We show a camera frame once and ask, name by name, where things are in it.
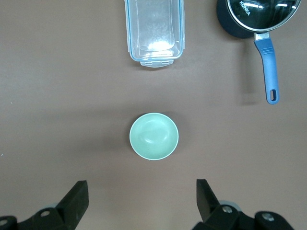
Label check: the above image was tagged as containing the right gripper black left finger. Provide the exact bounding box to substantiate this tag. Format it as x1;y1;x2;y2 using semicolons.
0;181;90;230

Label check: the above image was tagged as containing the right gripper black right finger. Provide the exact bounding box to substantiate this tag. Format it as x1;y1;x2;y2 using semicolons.
191;179;296;230

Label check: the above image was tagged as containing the green bowl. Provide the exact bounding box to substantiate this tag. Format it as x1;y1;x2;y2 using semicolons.
129;113;179;161

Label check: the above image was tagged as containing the clear plastic food container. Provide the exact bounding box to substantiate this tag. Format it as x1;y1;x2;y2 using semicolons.
124;0;187;69

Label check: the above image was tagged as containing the glass saucepan lid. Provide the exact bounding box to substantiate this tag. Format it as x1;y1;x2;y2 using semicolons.
226;0;302;33

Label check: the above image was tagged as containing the black saucepan blue handle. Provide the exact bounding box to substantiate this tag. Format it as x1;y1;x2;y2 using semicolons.
216;0;302;105

